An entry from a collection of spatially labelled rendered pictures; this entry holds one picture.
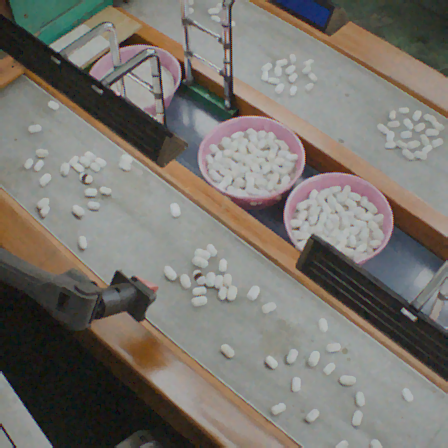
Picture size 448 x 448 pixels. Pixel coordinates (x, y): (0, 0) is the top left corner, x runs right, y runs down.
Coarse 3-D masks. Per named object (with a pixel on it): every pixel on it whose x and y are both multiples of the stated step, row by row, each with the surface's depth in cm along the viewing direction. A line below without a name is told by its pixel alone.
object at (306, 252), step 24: (312, 240) 144; (312, 264) 145; (336, 264) 142; (336, 288) 143; (360, 288) 140; (384, 288) 138; (360, 312) 141; (384, 312) 138; (408, 336) 136; (432, 336) 133; (432, 360) 134
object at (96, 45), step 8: (72, 32) 228; (80, 32) 228; (64, 40) 226; (72, 40) 226; (96, 40) 226; (104, 40) 225; (56, 48) 224; (88, 48) 224; (96, 48) 223; (104, 48) 223; (72, 56) 222; (80, 56) 222; (88, 56) 222; (80, 64) 220
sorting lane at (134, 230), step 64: (0, 128) 212; (64, 128) 211; (64, 192) 198; (128, 192) 198; (128, 256) 187; (192, 256) 187; (256, 256) 186; (192, 320) 177; (256, 320) 177; (256, 384) 168; (320, 384) 167; (384, 384) 167
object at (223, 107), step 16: (224, 0) 185; (224, 16) 188; (208, 32) 198; (224, 32) 192; (224, 48) 197; (192, 64) 216; (208, 64) 209; (224, 64) 202; (192, 80) 221; (224, 80) 207; (192, 96) 224; (208, 96) 219; (224, 112) 218
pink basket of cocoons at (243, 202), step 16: (224, 128) 207; (240, 128) 209; (256, 128) 209; (272, 128) 208; (288, 128) 205; (208, 144) 205; (288, 144) 206; (304, 160) 199; (224, 192) 194; (256, 208) 201
